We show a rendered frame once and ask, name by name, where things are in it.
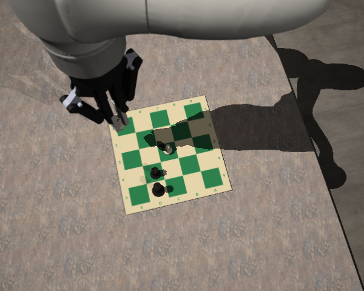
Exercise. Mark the white rook chess piece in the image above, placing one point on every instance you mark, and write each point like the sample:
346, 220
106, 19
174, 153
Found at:
120, 123

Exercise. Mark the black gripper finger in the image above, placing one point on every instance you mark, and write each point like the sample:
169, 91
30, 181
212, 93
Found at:
74, 104
124, 89

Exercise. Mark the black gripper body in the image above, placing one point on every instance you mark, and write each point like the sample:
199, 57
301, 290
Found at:
99, 83

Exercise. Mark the green and cream chessboard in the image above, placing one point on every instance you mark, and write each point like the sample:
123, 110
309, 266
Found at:
194, 169

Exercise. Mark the white chess pawn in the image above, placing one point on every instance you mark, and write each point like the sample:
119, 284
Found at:
167, 149

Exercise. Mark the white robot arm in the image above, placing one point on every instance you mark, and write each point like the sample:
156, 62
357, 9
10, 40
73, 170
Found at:
87, 38

